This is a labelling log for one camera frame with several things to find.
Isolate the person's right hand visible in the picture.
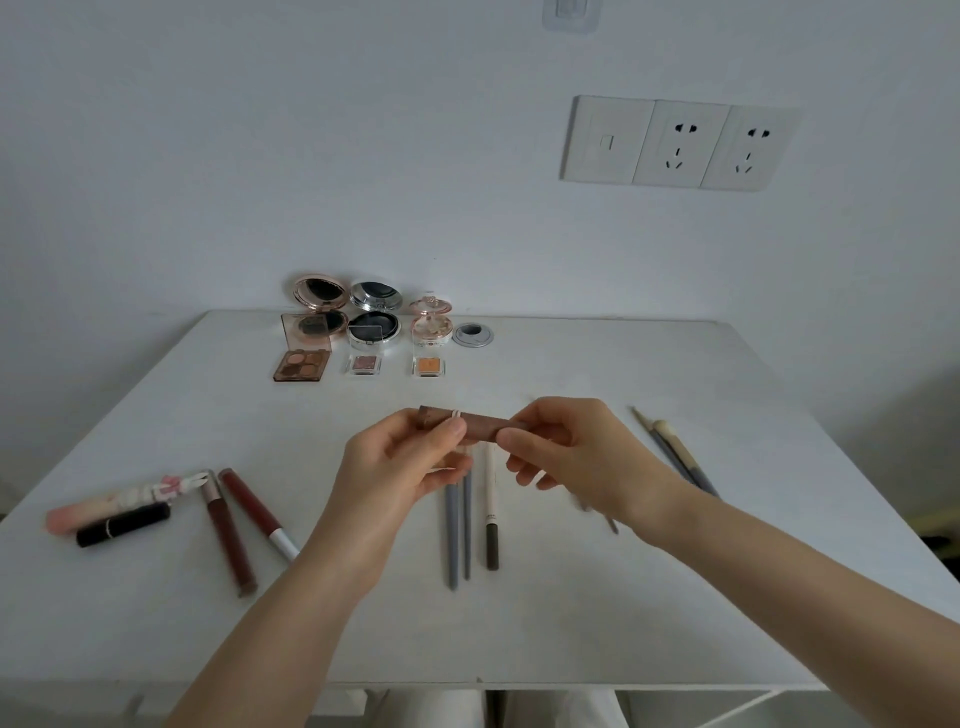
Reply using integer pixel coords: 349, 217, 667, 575
500, 396, 696, 538

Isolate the person's left hand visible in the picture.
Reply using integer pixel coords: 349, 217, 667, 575
300, 409, 478, 598

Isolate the brown lipstick tube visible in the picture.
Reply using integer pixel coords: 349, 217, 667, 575
417, 405, 528, 444

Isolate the person's right forearm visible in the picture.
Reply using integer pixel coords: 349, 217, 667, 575
633, 491, 960, 728

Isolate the person's left forearm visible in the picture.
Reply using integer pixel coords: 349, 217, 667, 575
161, 551, 376, 728

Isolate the white and brown eyebrow pencil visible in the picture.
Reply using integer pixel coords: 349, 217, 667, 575
483, 442, 502, 573

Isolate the thick grey makeup pencil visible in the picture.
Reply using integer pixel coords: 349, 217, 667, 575
445, 481, 461, 591

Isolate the pink floral cushion compact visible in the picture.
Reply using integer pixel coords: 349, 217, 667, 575
408, 291, 456, 351

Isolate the silver black cushion compact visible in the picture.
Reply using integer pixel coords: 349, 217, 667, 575
346, 280, 403, 348

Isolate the brown four-colour eyeshadow palette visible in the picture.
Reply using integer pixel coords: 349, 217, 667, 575
272, 312, 333, 384

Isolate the beige-tipped grey makeup brush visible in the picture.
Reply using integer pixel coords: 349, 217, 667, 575
651, 419, 722, 499

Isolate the rose gold round compact mirror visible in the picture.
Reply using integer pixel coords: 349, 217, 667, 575
291, 274, 351, 336

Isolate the red lip gloss silver cap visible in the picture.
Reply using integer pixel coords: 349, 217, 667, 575
218, 468, 301, 564

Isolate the dark brown lip gloss tube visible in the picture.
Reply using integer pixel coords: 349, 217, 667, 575
199, 469, 259, 600

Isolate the black lipstick tube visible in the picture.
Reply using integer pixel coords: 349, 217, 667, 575
75, 501, 173, 549

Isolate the pink lipstick with bow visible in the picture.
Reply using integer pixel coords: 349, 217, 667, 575
45, 471, 211, 535

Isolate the white blank wall plate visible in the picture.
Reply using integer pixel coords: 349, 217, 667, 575
558, 94, 657, 186

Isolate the white wall power socket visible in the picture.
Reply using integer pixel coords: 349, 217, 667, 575
699, 104, 804, 193
632, 99, 733, 189

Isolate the clear adhesive wall hook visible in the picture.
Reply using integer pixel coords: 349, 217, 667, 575
542, 0, 604, 33

